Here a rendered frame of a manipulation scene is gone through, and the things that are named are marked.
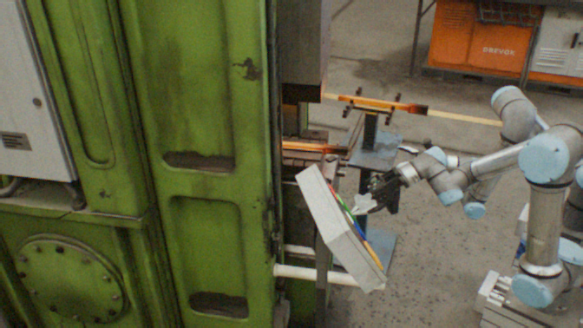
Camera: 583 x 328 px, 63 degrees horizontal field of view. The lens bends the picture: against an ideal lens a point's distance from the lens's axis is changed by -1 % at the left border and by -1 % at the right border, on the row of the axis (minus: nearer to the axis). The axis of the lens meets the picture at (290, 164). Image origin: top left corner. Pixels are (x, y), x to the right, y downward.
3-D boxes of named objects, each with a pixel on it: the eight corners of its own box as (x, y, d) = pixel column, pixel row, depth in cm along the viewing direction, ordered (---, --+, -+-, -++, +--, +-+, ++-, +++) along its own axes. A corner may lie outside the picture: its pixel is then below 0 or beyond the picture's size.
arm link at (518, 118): (552, 119, 161) (485, 224, 188) (540, 104, 170) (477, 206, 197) (521, 110, 160) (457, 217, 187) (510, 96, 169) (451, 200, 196)
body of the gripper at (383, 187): (363, 181, 163) (393, 162, 161) (372, 197, 168) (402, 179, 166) (371, 194, 156) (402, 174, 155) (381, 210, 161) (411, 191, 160)
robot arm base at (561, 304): (574, 293, 159) (585, 272, 153) (565, 323, 149) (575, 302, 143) (528, 273, 167) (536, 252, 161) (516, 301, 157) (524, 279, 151)
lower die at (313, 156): (324, 155, 215) (325, 139, 210) (318, 180, 198) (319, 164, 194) (235, 147, 222) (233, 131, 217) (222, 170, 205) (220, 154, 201)
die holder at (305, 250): (337, 213, 250) (342, 141, 225) (328, 265, 219) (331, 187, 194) (234, 202, 259) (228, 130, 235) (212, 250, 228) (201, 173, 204)
